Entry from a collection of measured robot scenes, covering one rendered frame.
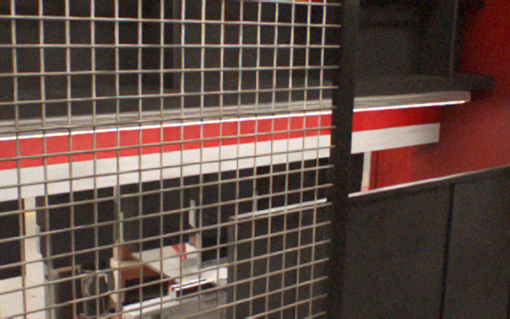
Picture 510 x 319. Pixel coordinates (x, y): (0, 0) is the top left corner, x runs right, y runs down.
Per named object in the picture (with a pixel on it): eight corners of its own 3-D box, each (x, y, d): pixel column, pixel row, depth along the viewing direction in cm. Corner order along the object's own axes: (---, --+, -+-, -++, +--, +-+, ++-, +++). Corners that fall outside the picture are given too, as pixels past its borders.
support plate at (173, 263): (185, 245, 203) (185, 242, 203) (237, 272, 183) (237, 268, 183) (131, 257, 192) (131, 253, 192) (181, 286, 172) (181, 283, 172)
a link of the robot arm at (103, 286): (108, 253, 199) (79, 252, 196) (117, 255, 189) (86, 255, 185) (106, 295, 198) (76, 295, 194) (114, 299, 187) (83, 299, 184)
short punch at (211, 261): (227, 260, 179) (228, 227, 177) (232, 263, 178) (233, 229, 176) (196, 268, 173) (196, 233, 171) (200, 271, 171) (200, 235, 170)
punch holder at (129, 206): (172, 232, 171) (172, 168, 168) (190, 241, 164) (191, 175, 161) (118, 243, 161) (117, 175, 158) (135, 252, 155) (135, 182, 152)
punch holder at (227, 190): (235, 221, 183) (237, 160, 180) (255, 228, 176) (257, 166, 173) (189, 229, 174) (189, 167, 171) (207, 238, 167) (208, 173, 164)
